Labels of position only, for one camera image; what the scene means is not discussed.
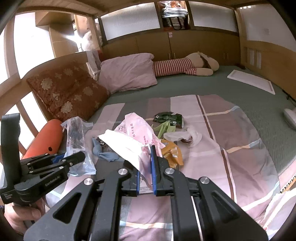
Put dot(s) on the white flat panel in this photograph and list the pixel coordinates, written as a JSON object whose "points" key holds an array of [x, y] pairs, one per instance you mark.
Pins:
{"points": [[252, 81]]}

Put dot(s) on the clear plastic bag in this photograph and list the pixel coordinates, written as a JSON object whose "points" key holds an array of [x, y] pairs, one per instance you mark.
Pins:
{"points": [[77, 139]]}

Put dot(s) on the white plush toy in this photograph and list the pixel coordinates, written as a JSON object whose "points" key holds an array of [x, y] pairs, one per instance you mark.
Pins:
{"points": [[89, 39]]}

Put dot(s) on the brown floral cushion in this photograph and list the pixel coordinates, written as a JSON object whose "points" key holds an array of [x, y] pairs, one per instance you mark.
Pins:
{"points": [[67, 92]]}

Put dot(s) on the person's left hand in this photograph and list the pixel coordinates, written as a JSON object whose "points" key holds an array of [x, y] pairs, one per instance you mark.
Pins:
{"points": [[20, 217]]}

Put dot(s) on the pink pillow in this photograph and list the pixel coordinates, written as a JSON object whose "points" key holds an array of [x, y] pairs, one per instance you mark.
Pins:
{"points": [[129, 71]]}

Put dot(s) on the wooden shelf unit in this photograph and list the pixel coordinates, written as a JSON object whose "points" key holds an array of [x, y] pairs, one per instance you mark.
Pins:
{"points": [[60, 44]]}

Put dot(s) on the green bed sheet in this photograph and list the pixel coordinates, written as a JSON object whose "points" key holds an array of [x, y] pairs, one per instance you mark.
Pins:
{"points": [[208, 83]]}

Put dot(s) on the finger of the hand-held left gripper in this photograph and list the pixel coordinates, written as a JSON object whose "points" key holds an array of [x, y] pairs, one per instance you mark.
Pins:
{"points": [[60, 159], [74, 158]]}

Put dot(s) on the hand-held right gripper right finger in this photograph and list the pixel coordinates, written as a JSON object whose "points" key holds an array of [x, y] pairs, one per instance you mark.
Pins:
{"points": [[153, 183]]}

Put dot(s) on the white plastic bag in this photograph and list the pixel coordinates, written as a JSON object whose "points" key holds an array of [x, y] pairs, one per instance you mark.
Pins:
{"points": [[189, 135]]}

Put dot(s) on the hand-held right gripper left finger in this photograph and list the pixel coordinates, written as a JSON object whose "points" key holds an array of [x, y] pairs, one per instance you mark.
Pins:
{"points": [[130, 185]]}

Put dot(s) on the white plastic device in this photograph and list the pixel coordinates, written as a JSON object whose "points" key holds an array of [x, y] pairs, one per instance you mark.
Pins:
{"points": [[291, 118]]}

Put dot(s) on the yellow snack bag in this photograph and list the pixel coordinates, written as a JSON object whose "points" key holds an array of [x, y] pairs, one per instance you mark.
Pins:
{"points": [[172, 155]]}

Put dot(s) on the plaid blanket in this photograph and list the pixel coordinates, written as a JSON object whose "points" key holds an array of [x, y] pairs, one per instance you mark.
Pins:
{"points": [[208, 139]]}

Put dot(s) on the striped plush doll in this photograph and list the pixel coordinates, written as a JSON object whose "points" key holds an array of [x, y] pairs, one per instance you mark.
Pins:
{"points": [[175, 67]]}

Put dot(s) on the light green paper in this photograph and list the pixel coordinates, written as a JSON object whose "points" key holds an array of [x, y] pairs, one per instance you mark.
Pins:
{"points": [[165, 129]]}

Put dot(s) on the light blue cloth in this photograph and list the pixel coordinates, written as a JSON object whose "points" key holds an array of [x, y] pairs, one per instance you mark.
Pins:
{"points": [[104, 154]]}

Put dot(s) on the orange carrot plush pillow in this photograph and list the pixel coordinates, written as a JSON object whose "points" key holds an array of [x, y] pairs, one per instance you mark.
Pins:
{"points": [[46, 139]]}

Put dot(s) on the wooden wall cabinet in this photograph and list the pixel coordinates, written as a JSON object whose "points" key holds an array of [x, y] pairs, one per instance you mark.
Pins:
{"points": [[198, 44]]}

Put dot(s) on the dark green wrapper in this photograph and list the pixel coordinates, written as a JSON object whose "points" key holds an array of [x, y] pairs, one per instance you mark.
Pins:
{"points": [[167, 118]]}

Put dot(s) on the white cloth bundle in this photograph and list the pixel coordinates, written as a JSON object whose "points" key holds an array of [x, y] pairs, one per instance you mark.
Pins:
{"points": [[93, 62]]}

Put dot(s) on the wooden bed frame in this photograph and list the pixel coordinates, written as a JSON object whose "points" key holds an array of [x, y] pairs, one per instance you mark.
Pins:
{"points": [[55, 60]]}

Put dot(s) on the stack of magazines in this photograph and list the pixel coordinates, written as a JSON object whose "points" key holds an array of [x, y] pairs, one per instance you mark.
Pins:
{"points": [[174, 16]]}

